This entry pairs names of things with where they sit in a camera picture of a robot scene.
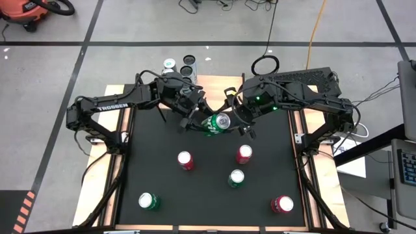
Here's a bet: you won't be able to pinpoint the black mat with orange stripes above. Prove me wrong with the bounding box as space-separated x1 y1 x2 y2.
0 190 36 234

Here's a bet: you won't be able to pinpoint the green Sprite can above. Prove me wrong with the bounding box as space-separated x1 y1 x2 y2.
200 112 232 137
138 192 161 211
227 168 246 189

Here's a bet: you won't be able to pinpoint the white cable loop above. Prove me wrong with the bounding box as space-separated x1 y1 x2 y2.
352 122 371 139

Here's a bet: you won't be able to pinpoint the white paper sheet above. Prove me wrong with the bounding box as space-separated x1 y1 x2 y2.
333 136 367 179

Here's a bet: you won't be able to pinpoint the black keyboard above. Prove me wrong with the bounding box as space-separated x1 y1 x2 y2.
396 148 416 187

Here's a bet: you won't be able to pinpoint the black coiled cable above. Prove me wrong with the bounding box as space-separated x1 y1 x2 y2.
250 0 280 77

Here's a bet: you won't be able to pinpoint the black vacuum hose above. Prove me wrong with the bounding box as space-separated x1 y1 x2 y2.
32 0 76 16

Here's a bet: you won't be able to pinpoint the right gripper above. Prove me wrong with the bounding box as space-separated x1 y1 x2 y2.
216 77 287 140

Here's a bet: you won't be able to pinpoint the wooden shelf black metal legs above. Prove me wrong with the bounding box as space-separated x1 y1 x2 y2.
157 73 246 123

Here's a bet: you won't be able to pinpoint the black metal beam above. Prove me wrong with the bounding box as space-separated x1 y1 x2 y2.
333 123 416 167

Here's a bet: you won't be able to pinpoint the red Fanta can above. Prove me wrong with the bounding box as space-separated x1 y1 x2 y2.
235 144 254 165
177 150 194 172
270 194 294 214

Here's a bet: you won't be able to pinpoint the black table mat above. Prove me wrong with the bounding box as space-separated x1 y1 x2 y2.
118 86 306 228

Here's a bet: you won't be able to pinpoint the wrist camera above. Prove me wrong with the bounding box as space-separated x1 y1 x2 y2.
224 86 243 110
159 73 188 98

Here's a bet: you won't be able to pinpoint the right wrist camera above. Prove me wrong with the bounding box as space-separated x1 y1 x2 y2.
224 86 243 110

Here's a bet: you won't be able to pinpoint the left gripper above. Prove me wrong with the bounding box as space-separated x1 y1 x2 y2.
167 86 217 134

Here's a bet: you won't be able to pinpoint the black floor cable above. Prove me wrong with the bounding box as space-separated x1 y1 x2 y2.
177 0 203 14
243 0 272 11

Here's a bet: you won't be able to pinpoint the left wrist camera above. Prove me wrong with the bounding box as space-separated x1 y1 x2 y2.
159 73 188 98

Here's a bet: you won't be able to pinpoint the grey workstation cart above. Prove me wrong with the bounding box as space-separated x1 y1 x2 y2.
337 138 416 228

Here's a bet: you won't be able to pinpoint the black perforated computer case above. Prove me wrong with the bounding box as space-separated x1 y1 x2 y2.
259 66 343 102

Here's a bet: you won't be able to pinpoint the yellow extension cable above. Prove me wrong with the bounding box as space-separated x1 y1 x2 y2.
305 0 328 71

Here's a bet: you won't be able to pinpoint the grey monitor back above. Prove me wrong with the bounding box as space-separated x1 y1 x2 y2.
396 59 416 141

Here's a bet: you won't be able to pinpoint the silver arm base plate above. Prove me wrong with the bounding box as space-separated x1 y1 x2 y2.
86 131 131 146
294 132 339 146

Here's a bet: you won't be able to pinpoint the orange shop vacuum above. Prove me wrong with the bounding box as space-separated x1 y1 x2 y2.
0 0 51 33

